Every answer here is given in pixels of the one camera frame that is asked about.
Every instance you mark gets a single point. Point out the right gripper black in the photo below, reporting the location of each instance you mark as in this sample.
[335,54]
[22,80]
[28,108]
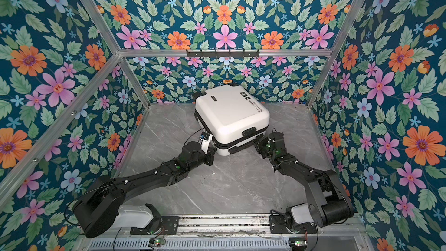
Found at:
[259,144]

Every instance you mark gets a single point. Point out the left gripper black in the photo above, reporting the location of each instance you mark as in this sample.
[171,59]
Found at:
[211,154]

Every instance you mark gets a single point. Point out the white hard-shell suitcase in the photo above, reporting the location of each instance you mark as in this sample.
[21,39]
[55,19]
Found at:
[233,116]

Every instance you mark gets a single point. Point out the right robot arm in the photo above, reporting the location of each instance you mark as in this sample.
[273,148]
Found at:
[326,200]

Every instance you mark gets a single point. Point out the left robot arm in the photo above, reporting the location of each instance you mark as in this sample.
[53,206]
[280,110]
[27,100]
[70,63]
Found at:
[104,206]

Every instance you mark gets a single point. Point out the white vent grille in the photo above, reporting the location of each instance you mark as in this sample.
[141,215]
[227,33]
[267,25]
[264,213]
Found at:
[190,244]

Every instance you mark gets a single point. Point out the black hook rack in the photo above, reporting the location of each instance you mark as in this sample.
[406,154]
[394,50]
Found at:
[222,53]

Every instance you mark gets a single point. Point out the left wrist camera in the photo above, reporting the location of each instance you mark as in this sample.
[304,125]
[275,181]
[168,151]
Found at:
[204,141]

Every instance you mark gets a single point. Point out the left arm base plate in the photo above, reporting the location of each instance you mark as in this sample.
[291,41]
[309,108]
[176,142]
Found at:
[164,225]

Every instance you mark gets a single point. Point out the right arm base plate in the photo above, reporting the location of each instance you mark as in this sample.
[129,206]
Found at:
[280,224]

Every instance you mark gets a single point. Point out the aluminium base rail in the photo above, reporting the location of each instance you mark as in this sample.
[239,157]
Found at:
[227,225]

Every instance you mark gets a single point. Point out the aluminium frame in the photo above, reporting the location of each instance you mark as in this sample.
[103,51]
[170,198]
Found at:
[36,148]

